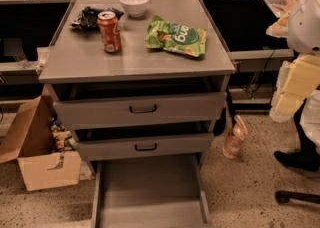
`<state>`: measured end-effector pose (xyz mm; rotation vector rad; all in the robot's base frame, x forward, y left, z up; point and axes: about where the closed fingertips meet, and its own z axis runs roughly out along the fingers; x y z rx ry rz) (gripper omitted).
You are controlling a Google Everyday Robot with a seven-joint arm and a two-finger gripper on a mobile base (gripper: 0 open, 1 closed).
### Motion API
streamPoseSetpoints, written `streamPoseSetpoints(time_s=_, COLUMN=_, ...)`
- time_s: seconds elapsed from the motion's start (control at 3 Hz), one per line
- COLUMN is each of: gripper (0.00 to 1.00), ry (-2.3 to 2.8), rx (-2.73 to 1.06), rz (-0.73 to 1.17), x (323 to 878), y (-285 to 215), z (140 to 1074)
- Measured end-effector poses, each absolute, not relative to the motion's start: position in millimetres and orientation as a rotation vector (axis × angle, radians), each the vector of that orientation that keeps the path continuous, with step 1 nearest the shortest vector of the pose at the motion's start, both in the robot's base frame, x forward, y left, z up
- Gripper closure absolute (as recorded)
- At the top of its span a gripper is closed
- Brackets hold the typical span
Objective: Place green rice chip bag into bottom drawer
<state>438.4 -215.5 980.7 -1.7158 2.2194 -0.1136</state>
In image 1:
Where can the black shoe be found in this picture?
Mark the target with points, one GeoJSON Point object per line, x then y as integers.
{"type": "Point", "coordinates": [298, 160]}

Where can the black office chair base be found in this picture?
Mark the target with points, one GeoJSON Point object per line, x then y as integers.
{"type": "Point", "coordinates": [283, 197]}

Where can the snack packets in box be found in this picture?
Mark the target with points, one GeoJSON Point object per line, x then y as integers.
{"type": "Point", "coordinates": [63, 139]}

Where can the grey middle drawer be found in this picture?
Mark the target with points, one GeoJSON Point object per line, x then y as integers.
{"type": "Point", "coordinates": [144, 146]}

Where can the grey bottom drawer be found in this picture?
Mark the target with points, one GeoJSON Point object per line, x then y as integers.
{"type": "Point", "coordinates": [150, 192]}

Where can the grey drawer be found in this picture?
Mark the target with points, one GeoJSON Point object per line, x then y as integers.
{"type": "Point", "coordinates": [150, 192]}
{"type": "Point", "coordinates": [144, 146]}
{"type": "Point", "coordinates": [145, 110]}

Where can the grey drawer cabinet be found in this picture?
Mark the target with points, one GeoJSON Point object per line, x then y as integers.
{"type": "Point", "coordinates": [78, 68]}

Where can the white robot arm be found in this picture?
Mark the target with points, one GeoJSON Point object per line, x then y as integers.
{"type": "Point", "coordinates": [310, 116]}

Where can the pink water bottle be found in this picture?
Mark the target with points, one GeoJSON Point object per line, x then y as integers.
{"type": "Point", "coordinates": [235, 139]}

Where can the brown cardboard box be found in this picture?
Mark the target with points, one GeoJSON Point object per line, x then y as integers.
{"type": "Point", "coordinates": [30, 141]}

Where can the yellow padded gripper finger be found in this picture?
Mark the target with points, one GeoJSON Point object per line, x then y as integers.
{"type": "Point", "coordinates": [296, 81]}
{"type": "Point", "coordinates": [279, 28]}

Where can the grey top drawer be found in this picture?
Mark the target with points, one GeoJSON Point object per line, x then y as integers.
{"type": "Point", "coordinates": [145, 110]}

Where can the black crumpled snack bag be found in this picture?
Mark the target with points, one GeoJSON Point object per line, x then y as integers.
{"type": "Point", "coordinates": [87, 18]}

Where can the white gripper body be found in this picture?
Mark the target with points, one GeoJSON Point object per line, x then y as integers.
{"type": "Point", "coordinates": [305, 25]}

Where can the person's hand on keyboard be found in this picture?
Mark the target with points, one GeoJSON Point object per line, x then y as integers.
{"type": "Point", "coordinates": [286, 6]}

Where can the red soda can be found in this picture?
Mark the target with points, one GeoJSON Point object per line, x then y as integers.
{"type": "Point", "coordinates": [110, 34]}

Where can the white ceramic bowl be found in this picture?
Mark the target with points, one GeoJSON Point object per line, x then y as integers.
{"type": "Point", "coordinates": [134, 8]}

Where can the green rice chip bag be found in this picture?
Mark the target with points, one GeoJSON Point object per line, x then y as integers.
{"type": "Point", "coordinates": [176, 38]}

